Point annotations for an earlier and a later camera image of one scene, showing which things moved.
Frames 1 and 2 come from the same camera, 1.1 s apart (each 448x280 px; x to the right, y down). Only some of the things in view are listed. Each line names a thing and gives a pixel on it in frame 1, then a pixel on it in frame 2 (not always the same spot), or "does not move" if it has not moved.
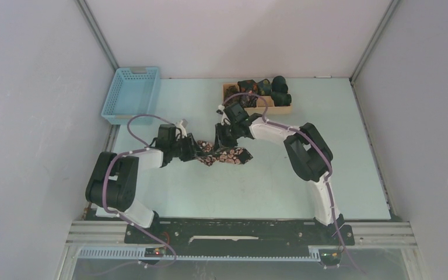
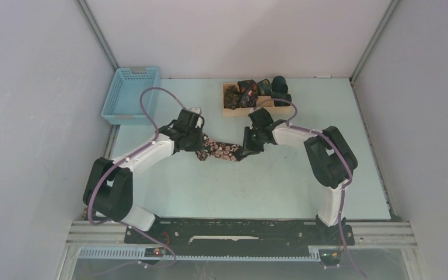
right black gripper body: x=228 y=135 → x=254 y=142
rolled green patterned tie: x=264 y=87 does not move
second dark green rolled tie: x=281 y=99 does not move
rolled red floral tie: x=248 y=86 does not move
